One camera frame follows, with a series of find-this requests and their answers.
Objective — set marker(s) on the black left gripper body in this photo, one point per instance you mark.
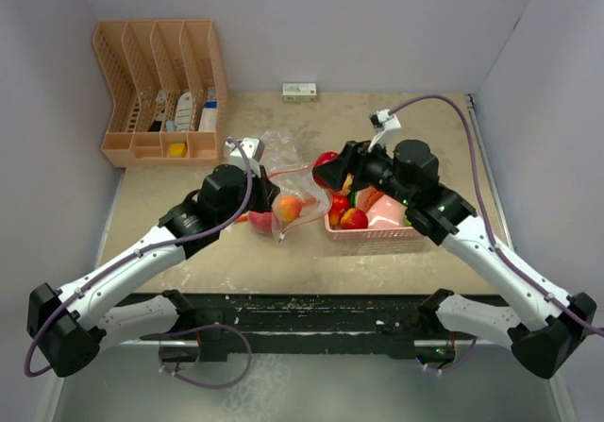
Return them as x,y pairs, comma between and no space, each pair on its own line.
231,211

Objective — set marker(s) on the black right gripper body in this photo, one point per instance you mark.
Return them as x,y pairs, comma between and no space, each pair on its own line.
375,169

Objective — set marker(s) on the shiny red fruit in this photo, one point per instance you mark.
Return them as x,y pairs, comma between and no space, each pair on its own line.
322,159

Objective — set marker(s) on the pink red apple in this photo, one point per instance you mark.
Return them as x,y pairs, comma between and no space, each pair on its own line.
261,222

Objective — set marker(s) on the clear zip bag orange zipper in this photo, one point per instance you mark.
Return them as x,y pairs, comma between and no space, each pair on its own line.
299,182

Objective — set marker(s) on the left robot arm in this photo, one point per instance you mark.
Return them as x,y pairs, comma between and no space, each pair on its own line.
71,325

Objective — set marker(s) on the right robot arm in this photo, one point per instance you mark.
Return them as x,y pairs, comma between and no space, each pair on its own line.
541,324

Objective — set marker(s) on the watermelon slice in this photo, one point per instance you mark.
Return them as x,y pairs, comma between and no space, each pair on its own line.
364,199

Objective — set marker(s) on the red yellow apple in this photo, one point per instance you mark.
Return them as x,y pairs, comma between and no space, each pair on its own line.
354,218

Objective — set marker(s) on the yellow item in organizer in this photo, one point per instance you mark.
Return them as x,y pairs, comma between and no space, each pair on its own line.
177,150

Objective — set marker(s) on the pink perforated plastic basket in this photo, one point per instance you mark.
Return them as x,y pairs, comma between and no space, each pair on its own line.
385,221

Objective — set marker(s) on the blue white box in organizer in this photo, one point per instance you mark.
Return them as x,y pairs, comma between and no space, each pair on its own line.
209,114

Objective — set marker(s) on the white bottle in organizer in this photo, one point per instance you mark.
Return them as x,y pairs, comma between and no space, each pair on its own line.
184,112

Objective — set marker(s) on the small green white box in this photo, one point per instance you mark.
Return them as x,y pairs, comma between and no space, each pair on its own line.
299,92

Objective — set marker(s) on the orange desk file organizer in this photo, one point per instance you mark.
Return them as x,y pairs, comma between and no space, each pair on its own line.
148,65

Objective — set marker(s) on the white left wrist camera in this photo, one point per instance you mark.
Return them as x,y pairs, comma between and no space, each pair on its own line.
250,148

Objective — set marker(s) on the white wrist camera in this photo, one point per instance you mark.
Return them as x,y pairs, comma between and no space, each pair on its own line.
250,148
385,125

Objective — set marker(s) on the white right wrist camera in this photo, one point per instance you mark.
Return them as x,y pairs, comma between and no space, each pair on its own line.
385,125

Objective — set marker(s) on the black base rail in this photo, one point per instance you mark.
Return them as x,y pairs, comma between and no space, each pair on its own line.
214,326

